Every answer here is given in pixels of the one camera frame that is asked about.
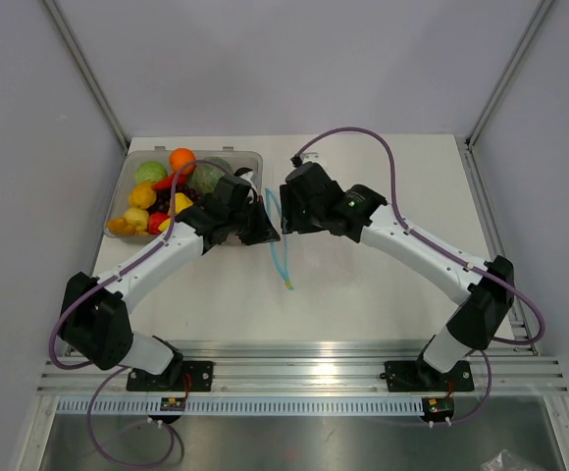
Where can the clear zip top bag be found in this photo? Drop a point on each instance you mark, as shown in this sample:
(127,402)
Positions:
(278,249)

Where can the left aluminium frame post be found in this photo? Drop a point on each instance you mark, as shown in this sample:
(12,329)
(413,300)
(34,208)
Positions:
(58,19)

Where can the green cabbage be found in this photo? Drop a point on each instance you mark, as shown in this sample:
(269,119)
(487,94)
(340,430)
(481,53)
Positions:
(150,172)

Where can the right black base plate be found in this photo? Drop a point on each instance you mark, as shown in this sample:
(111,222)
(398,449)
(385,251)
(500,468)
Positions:
(408,376)

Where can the yellow bell pepper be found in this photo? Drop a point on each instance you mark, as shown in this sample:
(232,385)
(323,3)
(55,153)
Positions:
(181,203)

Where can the yellow pear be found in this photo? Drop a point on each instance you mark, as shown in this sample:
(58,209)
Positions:
(138,218)

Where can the green melon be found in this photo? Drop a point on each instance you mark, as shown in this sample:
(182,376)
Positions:
(205,177)

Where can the crumpled plastic bag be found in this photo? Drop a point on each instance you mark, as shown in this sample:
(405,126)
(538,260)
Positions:
(506,460)

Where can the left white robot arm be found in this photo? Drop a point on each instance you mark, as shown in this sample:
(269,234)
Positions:
(95,311)

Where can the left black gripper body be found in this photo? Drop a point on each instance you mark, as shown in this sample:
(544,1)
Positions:
(233,220)

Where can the red chili pepper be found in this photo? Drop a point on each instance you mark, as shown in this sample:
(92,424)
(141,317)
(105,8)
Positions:
(167,182)

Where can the clear plastic food bin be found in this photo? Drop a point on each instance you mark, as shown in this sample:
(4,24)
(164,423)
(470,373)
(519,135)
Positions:
(126,183)

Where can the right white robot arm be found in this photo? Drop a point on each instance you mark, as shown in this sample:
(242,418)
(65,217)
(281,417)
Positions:
(479,288)

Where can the orange tangerine piece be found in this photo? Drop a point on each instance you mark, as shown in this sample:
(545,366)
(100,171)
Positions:
(120,227)

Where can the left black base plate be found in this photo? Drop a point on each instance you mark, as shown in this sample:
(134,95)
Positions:
(192,376)

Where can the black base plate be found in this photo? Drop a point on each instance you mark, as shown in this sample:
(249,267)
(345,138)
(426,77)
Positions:
(408,376)
(192,376)

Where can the white slotted cable duct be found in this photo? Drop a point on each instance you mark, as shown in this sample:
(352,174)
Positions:
(244,406)

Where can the dark avocado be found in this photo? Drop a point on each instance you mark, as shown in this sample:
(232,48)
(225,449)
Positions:
(244,172)

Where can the yellow lemon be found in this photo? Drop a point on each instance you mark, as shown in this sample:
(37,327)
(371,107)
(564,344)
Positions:
(143,196)

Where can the dark grapes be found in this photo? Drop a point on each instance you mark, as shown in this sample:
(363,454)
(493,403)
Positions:
(163,198)

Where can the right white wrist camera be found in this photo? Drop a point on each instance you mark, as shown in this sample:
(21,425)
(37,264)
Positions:
(300,158)

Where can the orange fruit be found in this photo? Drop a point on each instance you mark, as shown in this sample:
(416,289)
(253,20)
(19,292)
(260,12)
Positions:
(182,158)

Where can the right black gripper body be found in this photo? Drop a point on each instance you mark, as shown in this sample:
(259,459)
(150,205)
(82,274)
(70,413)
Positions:
(308,218)

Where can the aluminium mounting rail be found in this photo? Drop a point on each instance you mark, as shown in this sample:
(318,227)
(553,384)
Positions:
(353,368)

